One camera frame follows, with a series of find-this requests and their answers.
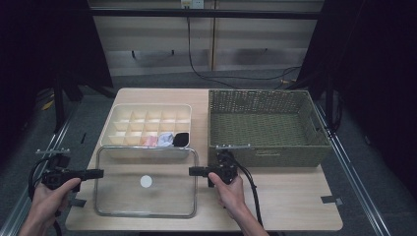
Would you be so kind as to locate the person's left hand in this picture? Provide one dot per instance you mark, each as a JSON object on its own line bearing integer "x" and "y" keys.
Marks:
{"x": 49, "y": 203}

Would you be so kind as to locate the black sock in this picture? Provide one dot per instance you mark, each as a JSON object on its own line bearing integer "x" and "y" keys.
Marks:
{"x": 181, "y": 140}

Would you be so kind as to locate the black curtain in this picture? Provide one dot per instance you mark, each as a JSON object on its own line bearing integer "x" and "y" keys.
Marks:
{"x": 32, "y": 49}
{"x": 377, "y": 65}

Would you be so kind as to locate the white sock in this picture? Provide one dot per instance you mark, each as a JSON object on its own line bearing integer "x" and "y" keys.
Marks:
{"x": 165, "y": 140}

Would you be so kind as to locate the white wall power outlet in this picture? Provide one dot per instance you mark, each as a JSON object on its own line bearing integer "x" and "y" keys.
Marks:
{"x": 196, "y": 4}

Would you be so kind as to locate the clear plastic box lid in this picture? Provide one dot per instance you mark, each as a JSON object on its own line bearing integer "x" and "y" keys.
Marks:
{"x": 170, "y": 196}

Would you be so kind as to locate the black horizontal metal bar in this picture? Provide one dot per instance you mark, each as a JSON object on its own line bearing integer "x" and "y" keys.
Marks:
{"x": 196, "y": 13}

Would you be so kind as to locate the black tape piece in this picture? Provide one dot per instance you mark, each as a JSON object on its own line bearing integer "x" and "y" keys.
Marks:
{"x": 78, "y": 202}
{"x": 329, "y": 199}
{"x": 83, "y": 137}

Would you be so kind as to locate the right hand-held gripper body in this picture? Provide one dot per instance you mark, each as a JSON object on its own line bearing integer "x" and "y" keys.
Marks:
{"x": 226, "y": 170}

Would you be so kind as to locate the metal floor rail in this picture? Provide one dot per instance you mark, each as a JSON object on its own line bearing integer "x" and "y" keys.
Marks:
{"x": 62, "y": 131}
{"x": 354, "y": 178}

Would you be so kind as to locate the cream divided storage box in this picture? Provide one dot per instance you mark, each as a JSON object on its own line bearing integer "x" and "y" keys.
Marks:
{"x": 147, "y": 113}

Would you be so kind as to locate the pink sock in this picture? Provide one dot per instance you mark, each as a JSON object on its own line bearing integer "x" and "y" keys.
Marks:
{"x": 150, "y": 141}

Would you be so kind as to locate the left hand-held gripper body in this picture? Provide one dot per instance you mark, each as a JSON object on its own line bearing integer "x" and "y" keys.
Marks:
{"x": 57, "y": 173}

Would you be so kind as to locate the green woven basket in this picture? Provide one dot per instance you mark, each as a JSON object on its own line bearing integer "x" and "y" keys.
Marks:
{"x": 246, "y": 159}

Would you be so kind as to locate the person's right hand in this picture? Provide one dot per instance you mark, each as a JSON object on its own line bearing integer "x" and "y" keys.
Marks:
{"x": 229, "y": 196}

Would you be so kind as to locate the black metal stand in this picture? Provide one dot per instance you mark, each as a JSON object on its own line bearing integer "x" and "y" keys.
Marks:
{"x": 59, "y": 108}

